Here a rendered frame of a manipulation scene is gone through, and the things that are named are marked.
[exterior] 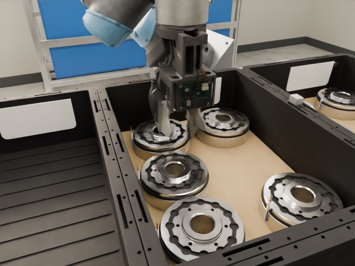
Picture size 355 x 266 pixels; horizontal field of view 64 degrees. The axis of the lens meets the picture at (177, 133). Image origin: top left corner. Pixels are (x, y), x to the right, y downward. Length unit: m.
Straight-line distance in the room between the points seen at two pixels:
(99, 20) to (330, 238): 0.42
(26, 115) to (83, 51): 1.78
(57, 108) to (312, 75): 0.57
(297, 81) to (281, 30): 3.62
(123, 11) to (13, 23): 2.68
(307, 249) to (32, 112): 0.46
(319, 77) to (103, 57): 1.83
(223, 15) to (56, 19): 1.34
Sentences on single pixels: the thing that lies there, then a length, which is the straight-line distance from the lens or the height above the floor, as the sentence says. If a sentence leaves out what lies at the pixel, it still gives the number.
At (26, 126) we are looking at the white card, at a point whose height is 0.88.
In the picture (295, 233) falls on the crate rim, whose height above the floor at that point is 0.93.
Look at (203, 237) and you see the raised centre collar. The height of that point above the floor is 0.87.
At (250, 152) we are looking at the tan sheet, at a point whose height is 0.83.
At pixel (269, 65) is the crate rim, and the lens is 0.67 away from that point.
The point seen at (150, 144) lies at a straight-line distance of 0.49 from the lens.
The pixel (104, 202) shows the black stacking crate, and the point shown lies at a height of 0.83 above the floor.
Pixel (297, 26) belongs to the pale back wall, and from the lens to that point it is 4.52.
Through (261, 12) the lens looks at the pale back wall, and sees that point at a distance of 4.04.
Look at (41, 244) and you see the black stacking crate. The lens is 0.42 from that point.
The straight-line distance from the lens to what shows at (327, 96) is 0.73.
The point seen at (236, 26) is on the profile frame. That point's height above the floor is 0.57.
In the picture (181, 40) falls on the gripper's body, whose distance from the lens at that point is 0.39.
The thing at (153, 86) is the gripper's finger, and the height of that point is 0.95.
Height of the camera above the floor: 1.14
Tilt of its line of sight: 33 degrees down
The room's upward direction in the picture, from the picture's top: straight up
